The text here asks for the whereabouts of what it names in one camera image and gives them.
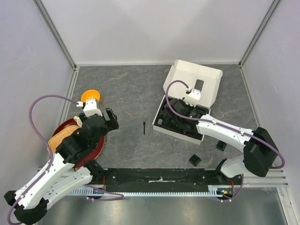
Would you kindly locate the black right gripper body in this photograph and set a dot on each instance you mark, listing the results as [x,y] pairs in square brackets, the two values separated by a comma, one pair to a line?
[189,107]

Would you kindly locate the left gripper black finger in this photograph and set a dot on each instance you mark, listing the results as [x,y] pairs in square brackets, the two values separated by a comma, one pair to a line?
[113,124]
[111,115]

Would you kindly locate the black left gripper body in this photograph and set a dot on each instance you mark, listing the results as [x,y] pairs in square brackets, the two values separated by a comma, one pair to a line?
[106,128]

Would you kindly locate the small black cleaning brush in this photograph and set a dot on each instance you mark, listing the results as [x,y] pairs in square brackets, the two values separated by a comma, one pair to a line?
[144,125]

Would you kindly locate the white cardboard box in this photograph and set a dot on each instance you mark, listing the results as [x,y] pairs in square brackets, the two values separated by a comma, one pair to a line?
[184,75]

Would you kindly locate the black comb guard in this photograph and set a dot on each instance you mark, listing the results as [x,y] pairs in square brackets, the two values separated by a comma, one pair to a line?
[194,160]
[221,145]

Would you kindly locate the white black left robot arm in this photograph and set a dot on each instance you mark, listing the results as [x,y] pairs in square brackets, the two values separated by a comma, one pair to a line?
[30,203]

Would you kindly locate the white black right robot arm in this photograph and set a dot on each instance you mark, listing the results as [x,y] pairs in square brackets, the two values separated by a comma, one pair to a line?
[260,154]

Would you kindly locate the black plastic tray insert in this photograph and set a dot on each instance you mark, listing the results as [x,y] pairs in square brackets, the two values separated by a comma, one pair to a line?
[164,120]

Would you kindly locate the cream ceramic cup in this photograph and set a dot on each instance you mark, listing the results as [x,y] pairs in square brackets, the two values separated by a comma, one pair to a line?
[78,121]

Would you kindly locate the orange plastic bowl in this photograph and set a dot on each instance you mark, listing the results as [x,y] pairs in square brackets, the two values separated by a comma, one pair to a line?
[89,94]

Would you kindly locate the red round tray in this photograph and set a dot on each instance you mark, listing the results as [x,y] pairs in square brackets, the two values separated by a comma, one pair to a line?
[93,155]

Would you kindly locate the woven bamboo tray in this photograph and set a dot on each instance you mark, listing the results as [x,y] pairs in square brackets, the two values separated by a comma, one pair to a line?
[56,140]

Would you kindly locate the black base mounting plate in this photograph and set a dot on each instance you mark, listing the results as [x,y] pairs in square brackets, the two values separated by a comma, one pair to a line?
[164,180]

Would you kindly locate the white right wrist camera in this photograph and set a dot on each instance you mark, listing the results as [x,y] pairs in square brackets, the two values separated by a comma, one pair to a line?
[192,97]

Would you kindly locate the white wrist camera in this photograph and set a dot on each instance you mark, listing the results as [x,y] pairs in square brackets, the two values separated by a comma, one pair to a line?
[90,107]
[192,97]

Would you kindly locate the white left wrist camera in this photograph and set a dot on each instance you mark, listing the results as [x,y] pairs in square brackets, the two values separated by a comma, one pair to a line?
[90,107]

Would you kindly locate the grey slotted cable duct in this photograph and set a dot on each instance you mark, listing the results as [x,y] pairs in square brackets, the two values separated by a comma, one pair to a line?
[212,192]

